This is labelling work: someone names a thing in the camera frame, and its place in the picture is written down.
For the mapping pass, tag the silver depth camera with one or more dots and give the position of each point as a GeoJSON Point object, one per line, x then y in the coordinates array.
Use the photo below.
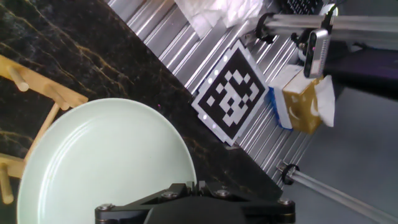
{"type": "Point", "coordinates": [317, 53]}

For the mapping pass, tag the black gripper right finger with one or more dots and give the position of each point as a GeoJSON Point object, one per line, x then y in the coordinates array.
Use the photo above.
{"type": "Point", "coordinates": [248, 205]}

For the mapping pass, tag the golden tissue box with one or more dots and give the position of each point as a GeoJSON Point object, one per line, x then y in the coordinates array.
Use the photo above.
{"type": "Point", "coordinates": [303, 105]}

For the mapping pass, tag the black white marker board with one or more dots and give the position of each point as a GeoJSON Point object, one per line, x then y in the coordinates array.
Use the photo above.
{"type": "Point", "coordinates": [231, 93]}

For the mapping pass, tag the wooden dish rack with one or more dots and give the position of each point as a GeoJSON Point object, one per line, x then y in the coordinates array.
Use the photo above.
{"type": "Point", "coordinates": [40, 85]}

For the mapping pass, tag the pale green round dish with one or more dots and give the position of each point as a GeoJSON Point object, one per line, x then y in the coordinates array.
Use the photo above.
{"type": "Point", "coordinates": [109, 161]}

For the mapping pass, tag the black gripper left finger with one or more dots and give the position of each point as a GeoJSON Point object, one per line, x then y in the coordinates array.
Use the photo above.
{"type": "Point", "coordinates": [161, 197]}

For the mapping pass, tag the black keyboard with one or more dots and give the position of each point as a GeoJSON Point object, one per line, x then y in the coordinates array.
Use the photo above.
{"type": "Point", "coordinates": [301, 5]}

